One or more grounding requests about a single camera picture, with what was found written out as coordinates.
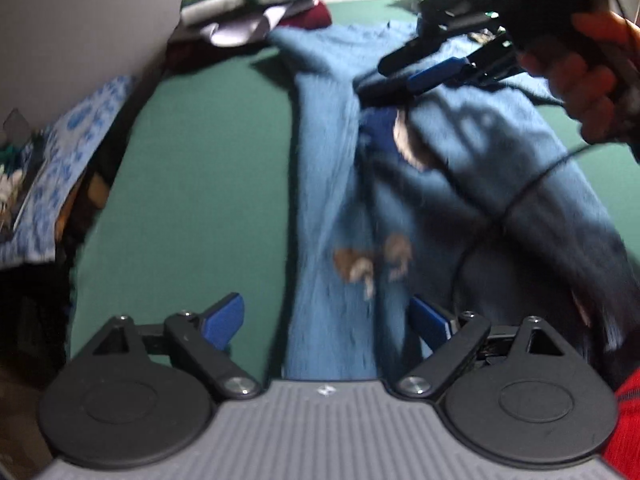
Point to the white work gloves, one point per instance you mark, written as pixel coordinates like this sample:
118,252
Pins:
10,197

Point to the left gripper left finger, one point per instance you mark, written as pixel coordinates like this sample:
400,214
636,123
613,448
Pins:
199,344

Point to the white folded garment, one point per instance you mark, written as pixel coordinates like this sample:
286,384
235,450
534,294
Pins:
249,28

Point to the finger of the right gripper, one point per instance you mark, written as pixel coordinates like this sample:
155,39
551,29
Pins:
486,66
423,45

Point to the dark red folded garment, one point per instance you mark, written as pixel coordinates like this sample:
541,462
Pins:
186,52

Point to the person's right hand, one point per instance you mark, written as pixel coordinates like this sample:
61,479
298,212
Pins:
585,91

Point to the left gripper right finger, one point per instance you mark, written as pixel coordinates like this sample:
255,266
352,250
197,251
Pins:
454,343

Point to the blue patterned white cloth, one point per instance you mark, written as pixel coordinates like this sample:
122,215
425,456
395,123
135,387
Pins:
69,143

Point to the blue knit sweater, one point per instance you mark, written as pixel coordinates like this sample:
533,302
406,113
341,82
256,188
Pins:
421,200

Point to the red sleeve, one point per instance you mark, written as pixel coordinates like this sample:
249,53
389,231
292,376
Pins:
623,449

